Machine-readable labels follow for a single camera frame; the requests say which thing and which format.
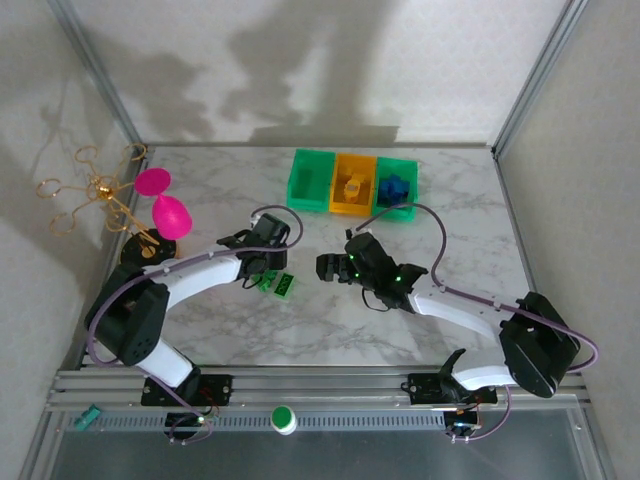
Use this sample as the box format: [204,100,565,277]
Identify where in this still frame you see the yellow plastic bin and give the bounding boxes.
[329,153,379,217]

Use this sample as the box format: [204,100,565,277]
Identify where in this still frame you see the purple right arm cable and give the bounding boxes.
[355,202,600,444]

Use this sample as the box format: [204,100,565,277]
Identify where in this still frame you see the aluminium frame post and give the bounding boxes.
[491,0,586,159]
[47,0,147,150]

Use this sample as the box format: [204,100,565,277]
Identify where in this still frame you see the green plastic bin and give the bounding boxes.
[286,148,336,214]
[372,156,420,221]

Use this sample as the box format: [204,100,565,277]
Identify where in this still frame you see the pink plastic wine glass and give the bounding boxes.
[133,167,194,240]

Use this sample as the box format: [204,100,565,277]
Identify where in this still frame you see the small circuit board with LED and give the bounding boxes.
[444,407,484,437]
[164,399,221,437]

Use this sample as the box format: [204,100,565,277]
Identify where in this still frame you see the gold wire stand black base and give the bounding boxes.
[35,143,180,267]

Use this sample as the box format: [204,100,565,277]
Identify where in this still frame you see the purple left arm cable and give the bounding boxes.
[87,204,305,446]

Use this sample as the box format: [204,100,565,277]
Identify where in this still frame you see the long green lego brick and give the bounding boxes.
[272,272,297,301]

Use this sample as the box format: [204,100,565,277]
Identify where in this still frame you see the teal connector block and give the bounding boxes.
[73,405,102,433]

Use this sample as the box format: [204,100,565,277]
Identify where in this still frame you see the aluminium mounting rail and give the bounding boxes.
[49,364,589,409]

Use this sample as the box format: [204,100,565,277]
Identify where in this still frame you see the grey slotted cable duct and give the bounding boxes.
[59,410,447,433]

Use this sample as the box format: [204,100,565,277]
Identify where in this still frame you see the green push button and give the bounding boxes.
[269,404,298,436]

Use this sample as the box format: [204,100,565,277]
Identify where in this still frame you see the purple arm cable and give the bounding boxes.
[87,204,305,446]
[355,202,600,444]

